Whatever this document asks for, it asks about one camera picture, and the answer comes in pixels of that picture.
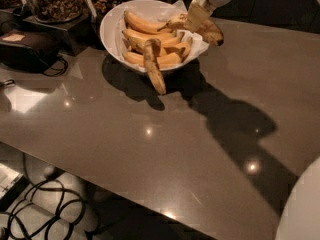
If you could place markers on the bottom front yellow banana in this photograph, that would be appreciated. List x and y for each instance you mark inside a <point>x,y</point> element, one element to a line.
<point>167,61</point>

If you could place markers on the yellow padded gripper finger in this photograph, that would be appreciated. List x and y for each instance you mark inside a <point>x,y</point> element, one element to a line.
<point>198,12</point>

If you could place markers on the spotted yellow banana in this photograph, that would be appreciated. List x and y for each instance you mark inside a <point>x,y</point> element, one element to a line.
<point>209,31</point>

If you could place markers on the brown-tipped yellow banana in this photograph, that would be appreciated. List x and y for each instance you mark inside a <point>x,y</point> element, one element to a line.
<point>151,50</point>

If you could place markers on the right side yellow banana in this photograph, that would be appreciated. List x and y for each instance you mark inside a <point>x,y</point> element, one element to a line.
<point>182,48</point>

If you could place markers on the white device on floor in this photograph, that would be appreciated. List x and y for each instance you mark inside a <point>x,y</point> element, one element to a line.
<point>11,183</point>

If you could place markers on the white ceramic bowl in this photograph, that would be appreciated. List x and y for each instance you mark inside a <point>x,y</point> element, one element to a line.
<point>113,24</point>

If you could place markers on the glass jar of nuts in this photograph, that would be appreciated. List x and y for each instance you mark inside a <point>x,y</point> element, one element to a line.
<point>55,11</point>

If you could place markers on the top left yellow banana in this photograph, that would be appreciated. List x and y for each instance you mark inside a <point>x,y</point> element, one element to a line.
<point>144,26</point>

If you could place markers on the middle left yellow banana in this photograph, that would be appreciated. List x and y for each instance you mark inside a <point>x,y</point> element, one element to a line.
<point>167,39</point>

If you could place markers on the dark metal stand box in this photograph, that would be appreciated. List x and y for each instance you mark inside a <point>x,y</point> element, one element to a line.
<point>74,36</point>

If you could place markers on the black card terminal device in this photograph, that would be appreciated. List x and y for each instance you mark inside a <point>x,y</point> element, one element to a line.
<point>32,52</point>

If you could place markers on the white label tag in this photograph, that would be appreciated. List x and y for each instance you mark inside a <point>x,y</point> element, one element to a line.
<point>91,8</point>

